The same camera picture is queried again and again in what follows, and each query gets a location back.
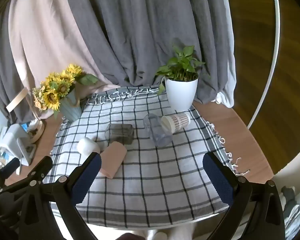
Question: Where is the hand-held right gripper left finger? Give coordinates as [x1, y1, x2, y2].
[52, 152, 102, 240]

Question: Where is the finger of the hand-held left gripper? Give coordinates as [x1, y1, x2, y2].
[5, 156, 53, 193]
[0, 157, 21, 180]

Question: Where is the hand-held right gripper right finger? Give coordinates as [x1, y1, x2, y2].
[202, 152, 287, 240]

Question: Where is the white cup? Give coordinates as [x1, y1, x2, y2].
[77, 138, 100, 155]

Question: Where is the pink cup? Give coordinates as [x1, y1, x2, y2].
[99, 141, 127, 179]

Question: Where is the smoky grey square cup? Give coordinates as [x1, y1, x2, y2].
[105, 123, 134, 145]

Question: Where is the patterned paper cup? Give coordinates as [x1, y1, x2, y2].
[161, 112, 191, 134]

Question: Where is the clear plastic cup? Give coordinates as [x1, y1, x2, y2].
[143, 114, 173, 147]

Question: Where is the white desktop device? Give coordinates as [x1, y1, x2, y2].
[1, 124, 37, 166]

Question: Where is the round wooden stand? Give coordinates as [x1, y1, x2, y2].
[27, 120, 45, 144]

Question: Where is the checked grey white tablecloth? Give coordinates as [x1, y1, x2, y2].
[42, 86, 250, 230]

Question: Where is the light wooden stick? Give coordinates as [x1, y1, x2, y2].
[6, 88, 28, 112]

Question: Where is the pale blue ribbed vase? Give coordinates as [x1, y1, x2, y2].
[59, 89, 83, 122]

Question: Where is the grey cloth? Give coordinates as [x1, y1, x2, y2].
[281, 185, 297, 207]

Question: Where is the sunflower bouquet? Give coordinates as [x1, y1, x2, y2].
[32, 64, 99, 119]

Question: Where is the white folded cloth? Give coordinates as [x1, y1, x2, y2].
[284, 205, 300, 233]

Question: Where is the grey curtain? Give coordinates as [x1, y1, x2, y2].
[64, 0, 237, 105]
[0, 5, 38, 125]

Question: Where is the white plant pot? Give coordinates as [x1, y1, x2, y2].
[165, 76, 199, 112]

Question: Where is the green pothos plant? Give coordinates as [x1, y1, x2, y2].
[154, 44, 206, 95]

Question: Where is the white curved tube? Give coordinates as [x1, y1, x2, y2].
[247, 0, 282, 130]

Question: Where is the white sheer curtain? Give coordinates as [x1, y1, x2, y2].
[214, 0, 237, 108]

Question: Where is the pink curtain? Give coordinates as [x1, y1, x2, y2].
[7, 0, 122, 120]

